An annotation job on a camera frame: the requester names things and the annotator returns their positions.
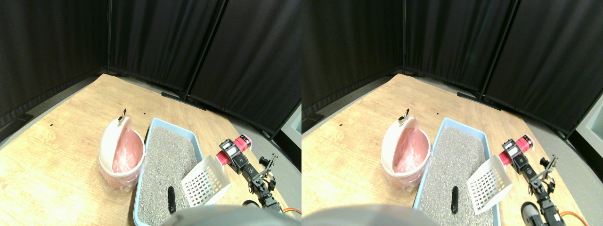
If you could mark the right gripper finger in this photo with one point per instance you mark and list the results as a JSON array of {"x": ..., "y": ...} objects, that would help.
[
  {"x": 512, "y": 149},
  {"x": 229, "y": 149}
]

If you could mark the black lump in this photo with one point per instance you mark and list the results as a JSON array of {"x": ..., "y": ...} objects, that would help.
[
  {"x": 454, "y": 200},
  {"x": 172, "y": 200}
]

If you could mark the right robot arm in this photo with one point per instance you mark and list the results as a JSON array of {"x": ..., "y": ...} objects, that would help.
[
  {"x": 539, "y": 183},
  {"x": 258, "y": 181}
]

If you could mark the black curtain stand foot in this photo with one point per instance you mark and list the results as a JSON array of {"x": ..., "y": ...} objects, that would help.
[
  {"x": 478, "y": 100},
  {"x": 183, "y": 100},
  {"x": 311, "y": 121},
  {"x": 14, "y": 121}
]

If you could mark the blue litter tray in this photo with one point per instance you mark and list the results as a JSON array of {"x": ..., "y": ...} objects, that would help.
[
  {"x": 165, "y": 155},
  {"x": 452, "y": 155}
]

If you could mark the black curtain stand pole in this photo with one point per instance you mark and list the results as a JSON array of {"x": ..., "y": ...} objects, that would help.
[
  {"x": 109, "y": 37},
  {"x": 500, "y": 47},
  {"x": 206, "y": 47}
]

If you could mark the white bin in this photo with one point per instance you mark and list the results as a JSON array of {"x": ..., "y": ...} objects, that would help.
[
  {"x": 392, "y": 141},
  {"x": 109, "y": 141}
]

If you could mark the black bracket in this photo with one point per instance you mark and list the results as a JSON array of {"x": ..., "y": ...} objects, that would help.
[
  {"x": 551, "y": 165},
  {"x": 272, "y": 162}
]

